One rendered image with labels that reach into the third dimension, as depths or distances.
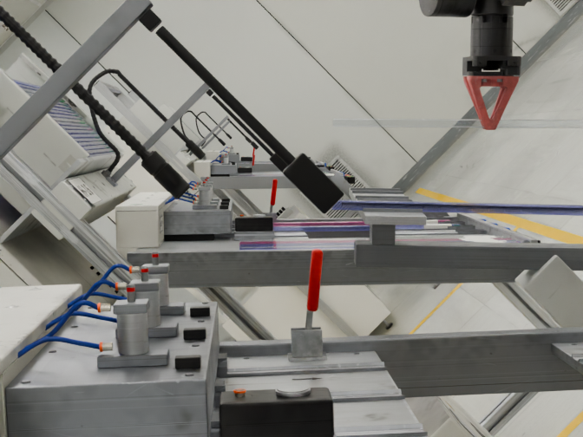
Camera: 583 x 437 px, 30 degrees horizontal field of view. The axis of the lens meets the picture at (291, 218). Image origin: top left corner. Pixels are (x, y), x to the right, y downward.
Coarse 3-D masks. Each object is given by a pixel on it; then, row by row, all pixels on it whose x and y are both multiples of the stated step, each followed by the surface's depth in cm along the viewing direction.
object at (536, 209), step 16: (336, 208) 129; (352, 208) 129; (400, 208) 128; (416, 208) 128; (432, 208) 128; (448, 208) 128; (464, 208) 128; (480, 208) 128; (496, 208) 127; (512, 208) 127; (528, 208) 127; (544, 208) 127; (560, 208) 127; (576, 208) 127
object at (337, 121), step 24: (336, 120) 150; (360, 120) 150; (384, 120) 150; (408, 120) 149; (432, 120) 149; (456, 120) 149; (480, 120) 149; (504, 120) 149; (528, 120) 149; (552, 120) 149; (576, 120) 149
